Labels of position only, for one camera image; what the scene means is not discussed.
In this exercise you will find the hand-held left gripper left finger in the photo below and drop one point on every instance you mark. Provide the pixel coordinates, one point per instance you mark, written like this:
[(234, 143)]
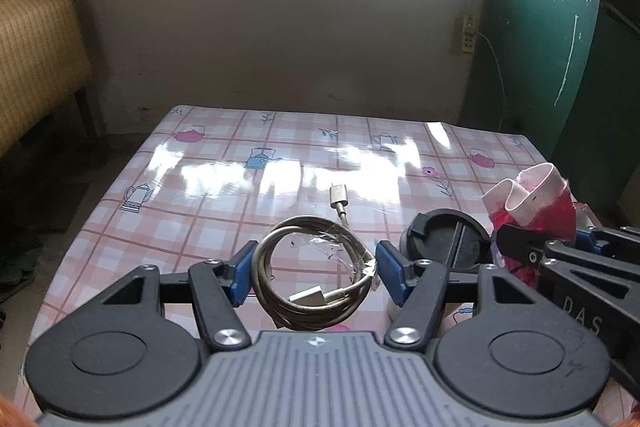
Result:
[(242, 274)]

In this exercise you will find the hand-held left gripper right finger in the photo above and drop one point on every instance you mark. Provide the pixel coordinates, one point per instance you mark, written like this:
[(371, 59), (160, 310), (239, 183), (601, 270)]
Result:
[(390, 274)]

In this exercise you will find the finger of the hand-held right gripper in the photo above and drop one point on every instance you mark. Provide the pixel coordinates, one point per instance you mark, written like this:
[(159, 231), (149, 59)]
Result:
[(610, 239), (525, 244)]

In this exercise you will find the red sock with white cuff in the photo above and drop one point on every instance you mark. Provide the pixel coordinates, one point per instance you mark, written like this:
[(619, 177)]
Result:
[(555, 217)]

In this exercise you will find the paper cup with black lid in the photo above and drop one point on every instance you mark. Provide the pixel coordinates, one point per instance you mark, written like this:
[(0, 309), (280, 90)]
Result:
[(440, 232)]

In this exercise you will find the pink plaid tablecloth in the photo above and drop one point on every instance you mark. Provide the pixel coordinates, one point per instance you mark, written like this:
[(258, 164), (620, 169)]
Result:
[(200, 207)]

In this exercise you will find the green door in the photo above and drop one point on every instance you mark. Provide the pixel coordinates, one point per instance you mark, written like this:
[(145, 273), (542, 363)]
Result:
[(540, 57)]

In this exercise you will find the woven rattan bench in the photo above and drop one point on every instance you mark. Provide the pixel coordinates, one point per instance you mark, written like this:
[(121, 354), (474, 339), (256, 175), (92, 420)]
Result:
[(35, 47)]

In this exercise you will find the wall power outlet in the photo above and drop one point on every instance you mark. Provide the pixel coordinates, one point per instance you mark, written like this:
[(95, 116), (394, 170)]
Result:
[(468, 32)]

